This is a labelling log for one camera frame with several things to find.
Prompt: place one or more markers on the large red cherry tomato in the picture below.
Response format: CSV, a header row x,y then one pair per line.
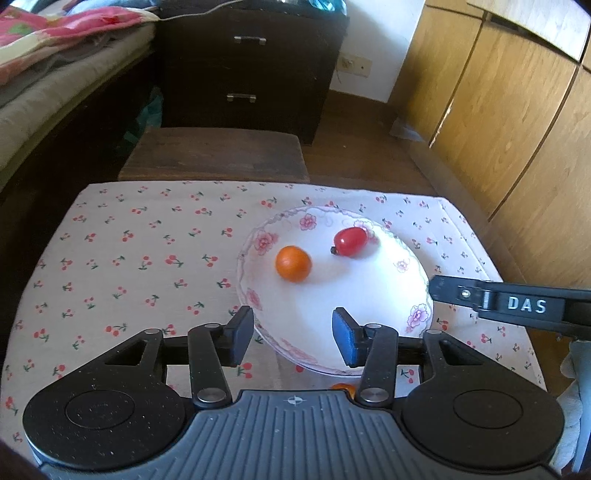
x,y
349,241

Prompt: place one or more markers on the dark wooden stool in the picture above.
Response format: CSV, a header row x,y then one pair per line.
x,y
212,152

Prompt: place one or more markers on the mandarin orange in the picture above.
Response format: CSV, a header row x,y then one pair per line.
x,y
292,263
344,390

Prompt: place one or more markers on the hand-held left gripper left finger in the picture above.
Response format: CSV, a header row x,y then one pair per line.
x,y
242,334

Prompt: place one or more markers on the teal item on nightstand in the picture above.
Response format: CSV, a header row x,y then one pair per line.
x,y
323,3

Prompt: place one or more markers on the white plastic scrap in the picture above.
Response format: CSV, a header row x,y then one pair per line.
x,y
406,130

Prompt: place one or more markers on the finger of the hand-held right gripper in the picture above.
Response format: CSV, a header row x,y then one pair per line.
x,y
450,290

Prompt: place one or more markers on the light wooden wardrobe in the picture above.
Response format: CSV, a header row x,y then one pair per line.
x,y
508,115

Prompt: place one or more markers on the bed with beige mattress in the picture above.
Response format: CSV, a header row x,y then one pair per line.
x,y
46,106

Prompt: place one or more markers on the cherry print tablecloth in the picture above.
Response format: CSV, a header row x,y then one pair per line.
x,y
138,286

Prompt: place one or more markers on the white wall socket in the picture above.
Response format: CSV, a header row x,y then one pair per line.
x,y
355,64

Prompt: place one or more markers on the white floral plate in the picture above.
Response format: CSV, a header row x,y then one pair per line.
x,y
351,295

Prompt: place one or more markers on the teal bag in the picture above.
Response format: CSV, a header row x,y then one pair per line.
x,y
150,115

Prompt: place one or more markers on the pink floral blanket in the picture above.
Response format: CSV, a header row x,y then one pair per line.
x,y
55,27

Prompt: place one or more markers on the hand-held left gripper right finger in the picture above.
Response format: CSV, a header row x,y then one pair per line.
x,y
344,339

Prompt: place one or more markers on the dark wooden nightstand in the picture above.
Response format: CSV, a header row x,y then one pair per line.
x,y
286,69

